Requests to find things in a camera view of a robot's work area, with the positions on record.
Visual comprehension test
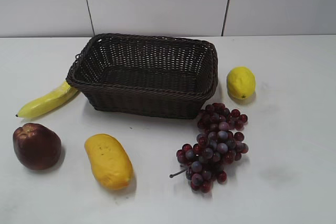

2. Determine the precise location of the purple grape bunch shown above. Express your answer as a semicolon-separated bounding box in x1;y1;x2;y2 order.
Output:
169;103;249;194

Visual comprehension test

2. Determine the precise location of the dark red apple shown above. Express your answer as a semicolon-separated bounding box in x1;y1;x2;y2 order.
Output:
13;123;61;170

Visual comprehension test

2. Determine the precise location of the yellow mango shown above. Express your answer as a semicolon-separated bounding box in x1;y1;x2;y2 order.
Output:
85;134;133;190

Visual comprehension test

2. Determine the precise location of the yellow banana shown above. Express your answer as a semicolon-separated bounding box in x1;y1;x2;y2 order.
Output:
15;81;79;119

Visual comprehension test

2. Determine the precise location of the dark brown wicker basket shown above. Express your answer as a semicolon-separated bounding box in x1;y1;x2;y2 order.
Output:
66;33;218;119

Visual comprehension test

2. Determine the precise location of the yellow lemon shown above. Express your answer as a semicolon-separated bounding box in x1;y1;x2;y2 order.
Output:
226;67;256;100

